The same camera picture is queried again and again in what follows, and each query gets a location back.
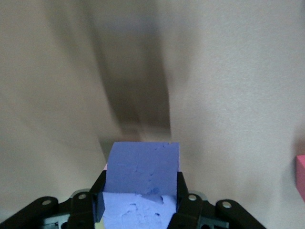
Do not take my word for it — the dark violet foam cube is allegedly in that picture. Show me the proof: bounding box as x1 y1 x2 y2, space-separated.
101 142 181 229

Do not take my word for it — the large table cover sheet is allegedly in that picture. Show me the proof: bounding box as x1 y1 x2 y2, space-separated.
0 0 305 229

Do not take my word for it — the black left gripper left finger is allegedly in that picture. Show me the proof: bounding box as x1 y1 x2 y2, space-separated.
0 170 107 229

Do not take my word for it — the red foam cube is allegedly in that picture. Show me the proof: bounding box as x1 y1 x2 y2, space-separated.
296 154 305 205

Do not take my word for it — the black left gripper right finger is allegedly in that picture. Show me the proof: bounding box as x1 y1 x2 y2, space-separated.
168 171 266 229

